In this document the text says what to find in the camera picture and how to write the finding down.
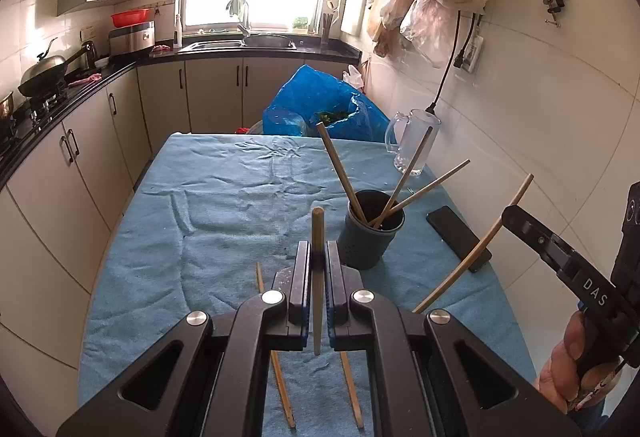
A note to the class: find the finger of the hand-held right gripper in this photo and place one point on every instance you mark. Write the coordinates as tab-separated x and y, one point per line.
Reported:
540	242

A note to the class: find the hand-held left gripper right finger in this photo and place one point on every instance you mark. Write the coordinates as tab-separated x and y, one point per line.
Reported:
336	287

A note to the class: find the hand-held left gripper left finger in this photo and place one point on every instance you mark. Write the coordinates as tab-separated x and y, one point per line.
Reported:
298	287

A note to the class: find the dark grey utensil holder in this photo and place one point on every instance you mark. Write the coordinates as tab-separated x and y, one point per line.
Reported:
365	242

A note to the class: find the single bamboo chopstick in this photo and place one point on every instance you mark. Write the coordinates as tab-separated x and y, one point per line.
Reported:
318	232
435	182
283	392
352	392
340	172
409	169
482	244

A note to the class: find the person's right hand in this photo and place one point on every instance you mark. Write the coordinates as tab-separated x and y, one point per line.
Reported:
557	377

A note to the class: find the black smartphone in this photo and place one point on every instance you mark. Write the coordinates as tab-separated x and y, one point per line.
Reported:
455	232

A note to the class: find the blue tablecloth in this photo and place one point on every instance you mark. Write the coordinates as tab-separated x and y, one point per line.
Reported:
225	217

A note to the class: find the green vegetables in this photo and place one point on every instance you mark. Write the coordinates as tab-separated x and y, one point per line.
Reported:
335	117

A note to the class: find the glass mug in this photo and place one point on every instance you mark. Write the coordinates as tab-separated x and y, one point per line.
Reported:
412	124

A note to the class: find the blue plastic bag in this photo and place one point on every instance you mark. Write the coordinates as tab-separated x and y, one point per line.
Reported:
310	92

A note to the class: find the white plastic bag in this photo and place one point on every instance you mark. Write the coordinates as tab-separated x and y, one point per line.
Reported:
355	78

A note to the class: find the black countertop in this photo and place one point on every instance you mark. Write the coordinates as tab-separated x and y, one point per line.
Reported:
320	52

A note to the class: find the metal basin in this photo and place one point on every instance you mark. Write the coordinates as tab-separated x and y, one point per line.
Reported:
267	41

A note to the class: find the dark chopstick caddy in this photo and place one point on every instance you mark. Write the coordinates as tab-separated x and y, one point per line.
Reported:
326	34

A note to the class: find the kitchen sink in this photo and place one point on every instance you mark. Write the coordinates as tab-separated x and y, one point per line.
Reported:
215	45

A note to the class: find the beige base cabinets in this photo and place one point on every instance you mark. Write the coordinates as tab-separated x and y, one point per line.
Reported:
65	177

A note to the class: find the small green box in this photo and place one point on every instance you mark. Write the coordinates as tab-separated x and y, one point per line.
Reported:
300	23

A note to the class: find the sink faucet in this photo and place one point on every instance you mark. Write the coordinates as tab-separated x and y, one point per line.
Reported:
245	24

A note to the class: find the tan hanging bag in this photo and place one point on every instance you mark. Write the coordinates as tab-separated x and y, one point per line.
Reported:
387	17

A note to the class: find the pink rag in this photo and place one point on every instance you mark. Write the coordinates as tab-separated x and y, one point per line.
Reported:
86	79
161	49

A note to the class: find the white cutting board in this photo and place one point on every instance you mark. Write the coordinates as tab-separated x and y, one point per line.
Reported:
355	12

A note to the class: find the white bottle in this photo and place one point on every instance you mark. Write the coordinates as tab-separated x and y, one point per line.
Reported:
177	37

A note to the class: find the silver rice cooker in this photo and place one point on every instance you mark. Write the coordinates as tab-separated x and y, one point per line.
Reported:
132	39

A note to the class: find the metal kettle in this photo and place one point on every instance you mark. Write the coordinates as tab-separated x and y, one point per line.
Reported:
89	57

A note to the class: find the gas stove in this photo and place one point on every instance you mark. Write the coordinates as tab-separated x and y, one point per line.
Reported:
45	104

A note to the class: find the red basin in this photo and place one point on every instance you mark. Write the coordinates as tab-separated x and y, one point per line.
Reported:
131	18

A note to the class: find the black wok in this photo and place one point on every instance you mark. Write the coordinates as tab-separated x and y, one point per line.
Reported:
42	72

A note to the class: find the metal pot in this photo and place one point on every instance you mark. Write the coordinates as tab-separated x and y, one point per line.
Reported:
5	107

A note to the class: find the white wall socket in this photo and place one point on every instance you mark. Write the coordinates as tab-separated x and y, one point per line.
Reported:
474	54

